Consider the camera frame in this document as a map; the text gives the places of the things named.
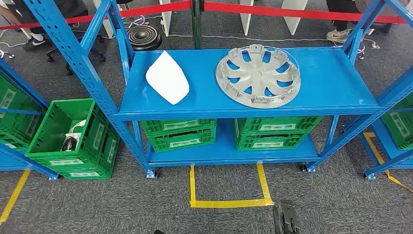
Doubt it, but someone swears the yellow floor tape square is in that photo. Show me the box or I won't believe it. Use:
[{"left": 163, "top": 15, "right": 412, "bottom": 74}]
[
  {"left": 0, "top": 169, "right": 31, "bottom": 227},
  {"left": 189, "top": 163, "right": 274, "bottom": 209},
  {"left": 363, "top": 132, "right": 413, "bottom": 195}
]

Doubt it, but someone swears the black stool with chrome ring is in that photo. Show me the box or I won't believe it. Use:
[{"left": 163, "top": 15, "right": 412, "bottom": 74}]
[{"left": 115, "top": 0, "right": 150, "bottom": 29}]

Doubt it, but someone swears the black ribbed round stool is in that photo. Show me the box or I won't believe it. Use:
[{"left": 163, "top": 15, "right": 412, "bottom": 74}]
[{"left": 127, "top": 25, "right": 163, "bottom": 52}]

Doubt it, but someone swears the white floor cable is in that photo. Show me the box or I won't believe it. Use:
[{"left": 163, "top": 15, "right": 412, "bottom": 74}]
[{"left": 168, "top": 33, "right": 328, "bottom": 42}]

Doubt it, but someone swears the silver plastic wheel hubcap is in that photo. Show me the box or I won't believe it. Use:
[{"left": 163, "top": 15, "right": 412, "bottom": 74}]
[{"left": 215, "top": 44, "right": 301, "bottom": 109}]

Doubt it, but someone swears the chrome stool base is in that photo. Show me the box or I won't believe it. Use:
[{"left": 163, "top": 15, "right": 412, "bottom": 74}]
[{"left": 355, "top": 40, "right": 381, "bottom": 61}]

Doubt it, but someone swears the person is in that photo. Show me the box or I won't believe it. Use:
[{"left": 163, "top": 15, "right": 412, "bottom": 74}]
[
  {"left": 0, "top": 0, "right": 47, "bottom": 51},
  {"left": 326, "top": 0, "right": 404, "bottom": 44}
]

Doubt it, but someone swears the dark green stanchion post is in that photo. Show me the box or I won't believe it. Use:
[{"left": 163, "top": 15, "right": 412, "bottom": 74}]
[{"left": 191, "top": 0, "right": 205, "bottom": 49}]

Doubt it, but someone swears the white part with black cable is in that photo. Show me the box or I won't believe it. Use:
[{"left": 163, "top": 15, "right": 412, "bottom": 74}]
[{"left": 61, "top": 119, "right": 87, "bottom": 153}]

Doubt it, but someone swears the blue metal shelf rack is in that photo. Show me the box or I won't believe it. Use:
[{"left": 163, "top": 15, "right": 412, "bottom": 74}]
[
  {"left": 359, "top": 94, "right": 413, "bottom": 180},
  {"left": 0, "top": 58, "right": 60, "bottom": 181},
  {"left": 23, "top": 0, "right": 413, "bottom": 180}
]

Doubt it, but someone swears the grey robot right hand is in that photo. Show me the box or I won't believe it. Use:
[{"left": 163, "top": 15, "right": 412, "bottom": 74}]
[{"left": 272, "top": 199, "right": 300, "bottom": 234}]

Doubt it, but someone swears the white plastic mirror cover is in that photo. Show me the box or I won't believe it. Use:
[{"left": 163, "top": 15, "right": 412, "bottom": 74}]
[{"left": 145, "top": 50, "right": 190, "bottom": 106}]

